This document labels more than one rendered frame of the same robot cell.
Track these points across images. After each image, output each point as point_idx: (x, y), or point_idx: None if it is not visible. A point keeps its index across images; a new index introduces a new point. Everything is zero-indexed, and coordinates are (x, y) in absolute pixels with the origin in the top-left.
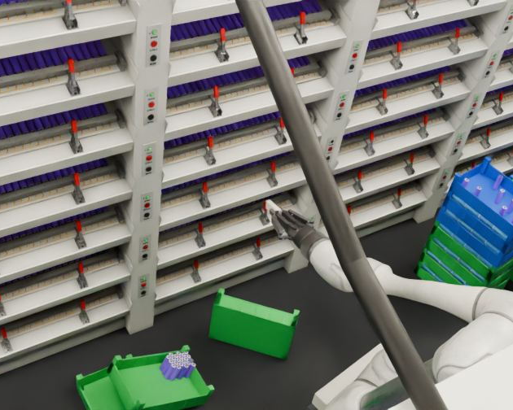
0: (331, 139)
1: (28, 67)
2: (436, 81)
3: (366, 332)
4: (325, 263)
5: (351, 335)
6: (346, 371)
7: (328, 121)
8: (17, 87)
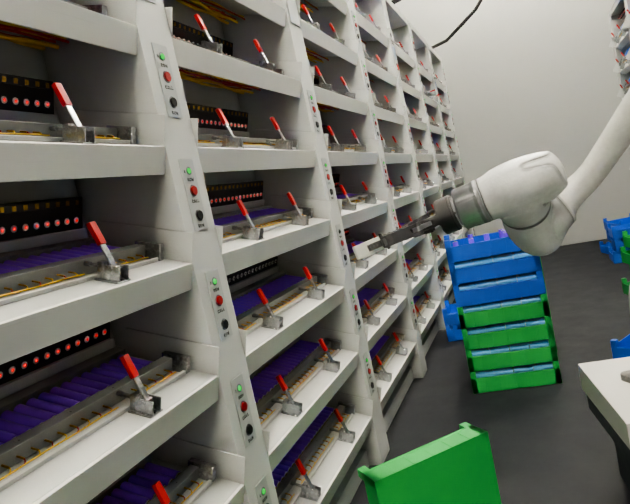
0: (337, 228)
1: None
2: (360, 199)
3: (519, 441)
4: (512, 172)
5: (514, 452)
6: (605, 393)
7: (327, 199)
8: None
